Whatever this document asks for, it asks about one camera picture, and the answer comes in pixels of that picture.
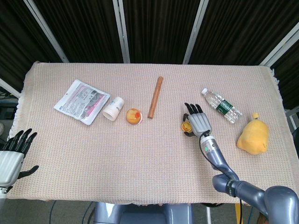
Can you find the left black grey robot hand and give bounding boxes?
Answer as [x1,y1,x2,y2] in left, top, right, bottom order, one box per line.
[0,128,40,187]

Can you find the right black grey robot hand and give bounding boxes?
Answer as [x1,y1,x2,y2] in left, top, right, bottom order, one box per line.
[182,102,213,138]

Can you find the yellow plush toy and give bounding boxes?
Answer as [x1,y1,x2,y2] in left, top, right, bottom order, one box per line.
[237,112,270,155]

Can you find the orange round toy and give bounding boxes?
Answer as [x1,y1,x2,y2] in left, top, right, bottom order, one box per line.
[126,108,143,126]

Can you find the clear green-label water bottle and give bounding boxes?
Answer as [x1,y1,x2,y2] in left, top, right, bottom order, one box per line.
[201,88,243,124]

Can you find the brown wooden rod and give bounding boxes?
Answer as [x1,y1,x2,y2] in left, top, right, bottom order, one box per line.
[147,76,164,119]

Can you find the beige woven tablecloth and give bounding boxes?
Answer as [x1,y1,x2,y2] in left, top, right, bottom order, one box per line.
[11,61,292,209]

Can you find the stacked white paper cups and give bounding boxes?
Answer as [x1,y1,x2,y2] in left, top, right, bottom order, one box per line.
[102,96,125,121]

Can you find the white printed plastic pouch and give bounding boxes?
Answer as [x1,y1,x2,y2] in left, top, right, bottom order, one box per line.
[53,79,111,126]

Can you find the dark pleated curtain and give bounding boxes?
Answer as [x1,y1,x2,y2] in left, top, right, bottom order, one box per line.
[0,0,299,110]

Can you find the grey robot torso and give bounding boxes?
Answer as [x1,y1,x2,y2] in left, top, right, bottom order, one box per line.
[93,202,194,224]

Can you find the white metal post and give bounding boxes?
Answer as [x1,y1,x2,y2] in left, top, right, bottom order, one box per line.
[112,0,131,63]
[182,0,210,65]
[23,0,70,63]
[258,22,299,67]

